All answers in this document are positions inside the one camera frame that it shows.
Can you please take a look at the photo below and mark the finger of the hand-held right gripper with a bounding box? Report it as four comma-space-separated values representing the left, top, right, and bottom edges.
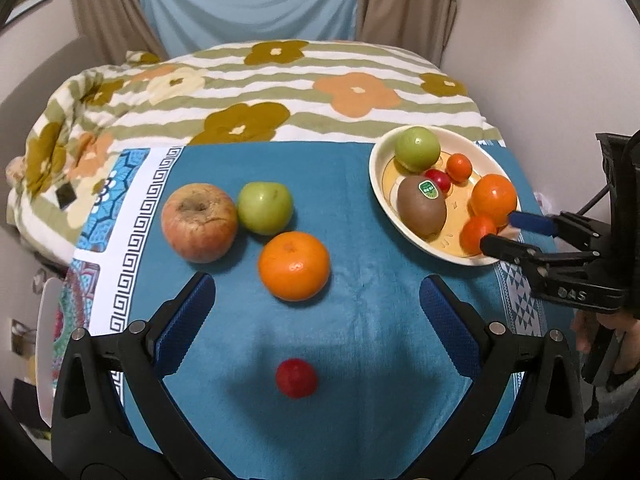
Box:
480, 233, 597, 274
509, 211, 609, 252

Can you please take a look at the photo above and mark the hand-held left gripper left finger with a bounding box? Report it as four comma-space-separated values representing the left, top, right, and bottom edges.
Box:
50, 272, 236, 480

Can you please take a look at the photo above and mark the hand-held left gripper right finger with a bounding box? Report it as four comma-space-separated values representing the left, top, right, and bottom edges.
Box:
400, 275, 586, 480

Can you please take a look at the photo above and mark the small tangerine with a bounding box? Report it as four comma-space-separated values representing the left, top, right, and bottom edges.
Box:
445, 153, 474, 183
459, 215, 500, 256

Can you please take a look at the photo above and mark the large orange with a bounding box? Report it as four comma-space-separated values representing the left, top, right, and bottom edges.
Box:
469, 173, 518, 228

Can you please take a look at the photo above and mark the brown kiwi with green sticker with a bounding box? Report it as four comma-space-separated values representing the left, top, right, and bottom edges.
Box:
396, 175, 448, 240

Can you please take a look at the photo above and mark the red cherry tomato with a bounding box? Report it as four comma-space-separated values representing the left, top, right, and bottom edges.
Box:
424, 169, 453, 195
275, 358, 319, 400

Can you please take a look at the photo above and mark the green apple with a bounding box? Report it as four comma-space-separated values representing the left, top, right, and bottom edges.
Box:
237, 180, 295, 236
394, 126, 442, 173

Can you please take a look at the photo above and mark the cream bowl with cartoon print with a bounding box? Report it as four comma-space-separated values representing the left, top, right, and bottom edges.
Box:
369, 125, 522, 267

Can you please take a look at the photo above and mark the person's right hand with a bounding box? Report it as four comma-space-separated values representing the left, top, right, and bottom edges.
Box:
571, 309, 640, 377

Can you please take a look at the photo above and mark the blue patterned tablecloth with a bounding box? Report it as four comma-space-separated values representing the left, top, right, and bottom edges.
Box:
52, 140, 577, 479

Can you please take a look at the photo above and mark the red apple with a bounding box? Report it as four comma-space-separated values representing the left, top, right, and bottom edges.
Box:
161, 182, 239, 264

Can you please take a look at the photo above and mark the medium orange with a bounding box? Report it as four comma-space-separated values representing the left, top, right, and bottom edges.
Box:
258, 231, 332, 303

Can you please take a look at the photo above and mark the beige curtain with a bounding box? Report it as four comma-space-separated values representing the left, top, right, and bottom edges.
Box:
66, 0, 167, 67
355, 0, 461, 69

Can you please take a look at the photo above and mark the floral striped blanket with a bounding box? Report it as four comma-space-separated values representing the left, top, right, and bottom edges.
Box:
6, 40, 504, 267

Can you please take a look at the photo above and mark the grey bed headboard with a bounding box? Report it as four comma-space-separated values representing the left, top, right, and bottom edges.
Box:
0, 35, 84, 128

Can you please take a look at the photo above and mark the light blue hanging cloth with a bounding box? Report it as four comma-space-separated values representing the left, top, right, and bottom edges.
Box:
137, 0, 361, 59

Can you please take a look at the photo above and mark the black cable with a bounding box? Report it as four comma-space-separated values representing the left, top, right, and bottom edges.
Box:
574, 181, 614, 217

